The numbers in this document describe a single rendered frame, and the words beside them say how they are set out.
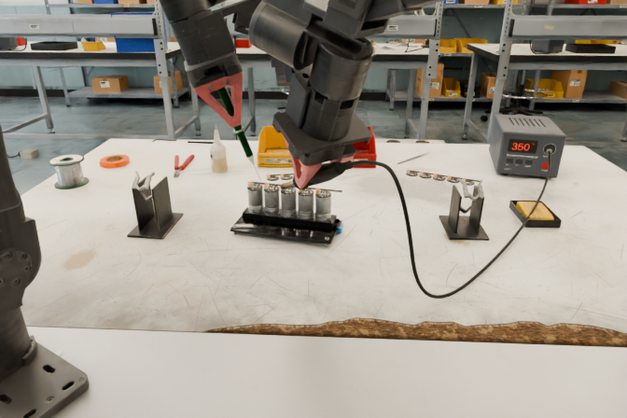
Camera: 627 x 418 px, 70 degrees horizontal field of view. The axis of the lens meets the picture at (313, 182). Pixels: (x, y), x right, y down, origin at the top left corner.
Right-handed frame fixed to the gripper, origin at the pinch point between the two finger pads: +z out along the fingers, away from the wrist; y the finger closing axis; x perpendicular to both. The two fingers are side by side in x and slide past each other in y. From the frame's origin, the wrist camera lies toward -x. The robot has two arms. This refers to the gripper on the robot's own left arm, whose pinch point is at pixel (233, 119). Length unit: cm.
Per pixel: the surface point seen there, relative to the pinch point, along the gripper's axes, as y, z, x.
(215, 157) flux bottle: 26.3, 13.2, 5.6
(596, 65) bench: 160, 100, -229
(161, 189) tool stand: 5.2, 7.6, 14.3
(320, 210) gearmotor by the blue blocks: -4.3, 17.0, -6.7
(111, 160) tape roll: 40.3, 9.4, 27.2
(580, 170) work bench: 5, 40, -64
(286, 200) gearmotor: -1.5, 14.5, -2.7
